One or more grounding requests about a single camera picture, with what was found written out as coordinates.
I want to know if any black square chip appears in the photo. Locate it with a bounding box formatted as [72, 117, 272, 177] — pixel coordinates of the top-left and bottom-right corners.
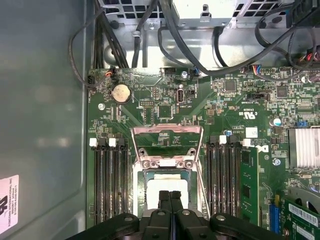
[224, 79, 238, 93]
[276, 86, 289, 99]

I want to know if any white board sticker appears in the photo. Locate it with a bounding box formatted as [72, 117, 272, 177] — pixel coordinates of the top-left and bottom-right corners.
[245, 126, 259, 139]

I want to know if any black graphics card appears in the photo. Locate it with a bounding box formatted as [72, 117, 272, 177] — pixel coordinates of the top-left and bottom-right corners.
[281, 186, 320, 240]

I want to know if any thin black cable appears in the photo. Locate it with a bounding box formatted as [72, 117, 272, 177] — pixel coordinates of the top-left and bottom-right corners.
[68, 9, 106, 90]

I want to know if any CPU socket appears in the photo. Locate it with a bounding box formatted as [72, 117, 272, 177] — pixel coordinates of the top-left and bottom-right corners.
[132, 159, 209, 221]

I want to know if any black PC case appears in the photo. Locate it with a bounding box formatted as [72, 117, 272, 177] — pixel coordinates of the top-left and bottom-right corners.
[0, 0, 320, 240]

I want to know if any thick black cable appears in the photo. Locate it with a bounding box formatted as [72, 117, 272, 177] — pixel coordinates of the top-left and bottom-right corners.
[157, 24, 320, 77]

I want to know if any silver metal drive cage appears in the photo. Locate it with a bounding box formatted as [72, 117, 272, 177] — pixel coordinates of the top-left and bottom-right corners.
[98, 0, 301, 29]

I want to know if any metal wire locking lever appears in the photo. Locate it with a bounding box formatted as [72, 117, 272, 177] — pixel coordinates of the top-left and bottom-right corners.
[197, 159, 212, 221]

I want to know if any metal socket cover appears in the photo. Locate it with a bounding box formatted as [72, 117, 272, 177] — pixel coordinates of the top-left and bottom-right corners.
[130, 123, 205, 169]

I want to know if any black cable with grey tie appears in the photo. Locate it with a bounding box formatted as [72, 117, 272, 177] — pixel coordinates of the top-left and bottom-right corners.
[131, 0, 161, 68]

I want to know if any internal USB port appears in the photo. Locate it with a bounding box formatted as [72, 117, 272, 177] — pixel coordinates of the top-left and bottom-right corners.
[175, 84, 186, 105]

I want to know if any green RAM stick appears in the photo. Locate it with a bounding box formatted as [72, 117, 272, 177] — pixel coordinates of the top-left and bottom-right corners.
[240, 147, 260, 226]

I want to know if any green motherboard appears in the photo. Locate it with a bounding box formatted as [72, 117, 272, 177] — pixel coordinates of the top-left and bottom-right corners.
[86, 66, 320, 240]

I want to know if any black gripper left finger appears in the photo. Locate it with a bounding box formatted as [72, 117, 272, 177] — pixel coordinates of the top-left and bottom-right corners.
[63, 190, 173, 240]

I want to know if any round coin battery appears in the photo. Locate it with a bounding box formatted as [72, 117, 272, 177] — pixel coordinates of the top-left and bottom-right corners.
[111, 83, 133, 105]

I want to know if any silver CPU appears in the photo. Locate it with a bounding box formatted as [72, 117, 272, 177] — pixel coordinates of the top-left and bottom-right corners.
[144, 171, 192, 213]

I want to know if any silver finned heatsink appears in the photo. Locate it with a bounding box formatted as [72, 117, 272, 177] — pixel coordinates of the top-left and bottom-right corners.
[288, 126, 320, 170]

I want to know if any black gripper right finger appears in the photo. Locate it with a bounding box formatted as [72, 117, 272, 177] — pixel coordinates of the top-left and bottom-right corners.
[170, 190, 286, 240]

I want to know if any blue expansion slot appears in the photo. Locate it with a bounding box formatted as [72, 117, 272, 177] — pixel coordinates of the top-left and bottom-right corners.
[268, 198, 284, 236]

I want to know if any white case sticker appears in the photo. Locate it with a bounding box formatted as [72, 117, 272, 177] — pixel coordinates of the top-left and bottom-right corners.
[0, 174, 20, 227]

